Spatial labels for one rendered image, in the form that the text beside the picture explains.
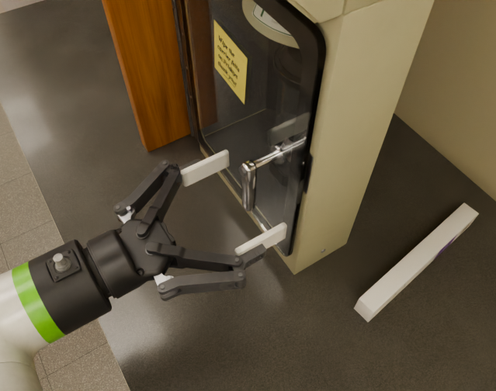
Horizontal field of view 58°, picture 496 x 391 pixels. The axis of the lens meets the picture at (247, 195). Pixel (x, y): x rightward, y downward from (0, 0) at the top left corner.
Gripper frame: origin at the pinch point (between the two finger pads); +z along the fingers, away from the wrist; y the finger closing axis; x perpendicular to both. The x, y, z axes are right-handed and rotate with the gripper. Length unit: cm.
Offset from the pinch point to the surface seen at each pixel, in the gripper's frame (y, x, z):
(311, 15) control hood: -5.2, -27.8, 2.3
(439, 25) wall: 13, 0, 49
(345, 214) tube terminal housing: -5.4, 8.8, 13.7
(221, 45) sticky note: 13.1, -12.9, 4.5
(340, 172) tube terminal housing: -5.3, -3.6, 10.2
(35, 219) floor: 106, 115, -40
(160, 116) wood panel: 31.6, 12.9, 0.6
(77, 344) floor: 46, 115, -43
